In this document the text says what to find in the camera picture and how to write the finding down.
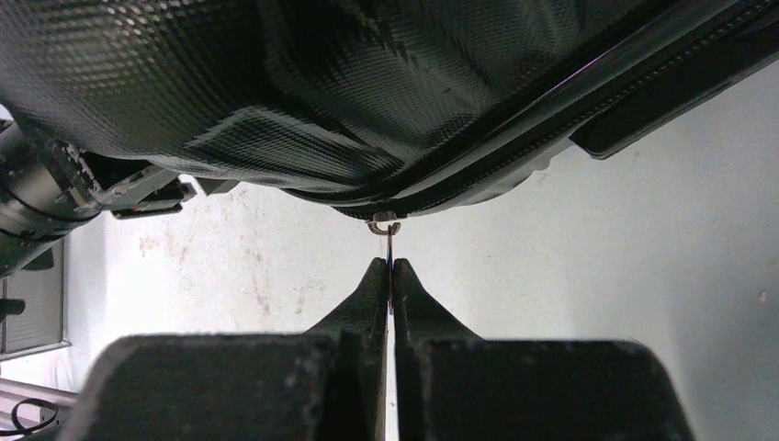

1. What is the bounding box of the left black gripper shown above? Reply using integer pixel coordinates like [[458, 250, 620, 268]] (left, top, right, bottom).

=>
[[1, 120, 196, 277]]

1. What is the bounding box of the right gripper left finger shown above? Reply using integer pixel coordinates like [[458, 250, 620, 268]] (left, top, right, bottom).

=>
[[58, 258, 390, 440]]

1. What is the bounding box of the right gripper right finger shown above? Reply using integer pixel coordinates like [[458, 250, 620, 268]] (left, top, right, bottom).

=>
[[392, 259, 694, 440]]

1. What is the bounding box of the black ribbed hard-shell suitcase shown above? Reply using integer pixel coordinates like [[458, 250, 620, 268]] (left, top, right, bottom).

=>
[[1, 1, 778, 221]]

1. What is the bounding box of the clear acrylic bin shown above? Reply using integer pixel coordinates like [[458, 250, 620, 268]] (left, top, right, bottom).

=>
[[1, 241, 69, 361]]

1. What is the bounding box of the aluminium frame rail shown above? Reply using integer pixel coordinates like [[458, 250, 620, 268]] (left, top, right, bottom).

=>
[[1, 379, 78, 440]]

